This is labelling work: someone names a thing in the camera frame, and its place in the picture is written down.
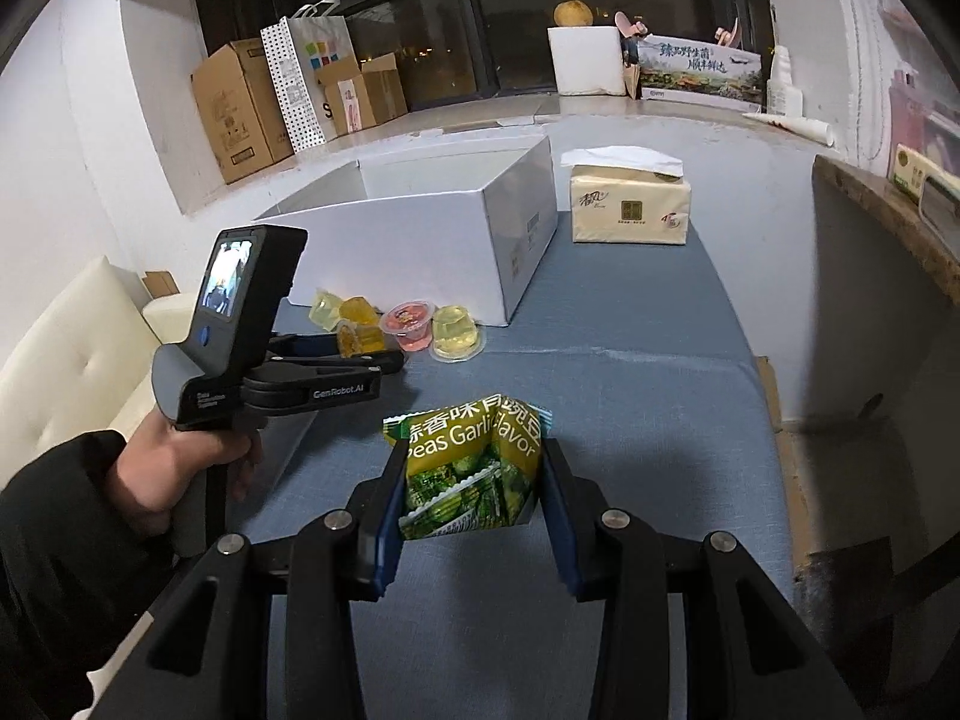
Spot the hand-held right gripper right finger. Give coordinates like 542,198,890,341
540,435,863,720

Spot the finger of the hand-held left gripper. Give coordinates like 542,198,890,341
251,347,407,385
266,330,353,362

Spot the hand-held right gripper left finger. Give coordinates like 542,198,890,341
90,442,411,720

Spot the orange single jelly cup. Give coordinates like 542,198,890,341
334,319,387,357

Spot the cluster of jelly cups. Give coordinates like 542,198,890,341
310,289,485,361

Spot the green pea snack packet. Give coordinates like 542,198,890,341
382,394,560,541

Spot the white cardboard box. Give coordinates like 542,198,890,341
251,131,560,327

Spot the person's left forearm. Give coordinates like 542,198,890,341
0,431,188,720

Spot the person's left hand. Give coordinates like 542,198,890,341
105,409,265,533

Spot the blue-grey tablecloth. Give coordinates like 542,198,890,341
225,210,796,720

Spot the large brown cardboard box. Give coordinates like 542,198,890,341
191,40,295,185

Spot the cream sofa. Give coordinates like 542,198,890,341
0,255,196,481

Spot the polka dot paper bag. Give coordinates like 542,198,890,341
260,0,361,153

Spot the small brown cardboard box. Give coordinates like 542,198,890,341
315,52,410,140

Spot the yellow tissue pack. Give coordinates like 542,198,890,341
561,144,692,247

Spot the dark window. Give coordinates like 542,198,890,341
187,0,777,117

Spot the white foam box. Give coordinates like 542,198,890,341
547,25,627,97

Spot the brown stone counter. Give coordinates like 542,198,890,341
812,154,960,293

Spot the rolled white paper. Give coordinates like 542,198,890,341
742,111,835,147

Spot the long printed gift box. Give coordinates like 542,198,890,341
626,34,766,106

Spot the white plastic bottle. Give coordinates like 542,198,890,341
765,45,803,115

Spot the pale yellow tissue box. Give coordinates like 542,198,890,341
891,142,960,203

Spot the black desk clock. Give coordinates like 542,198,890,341
919,172,960,222

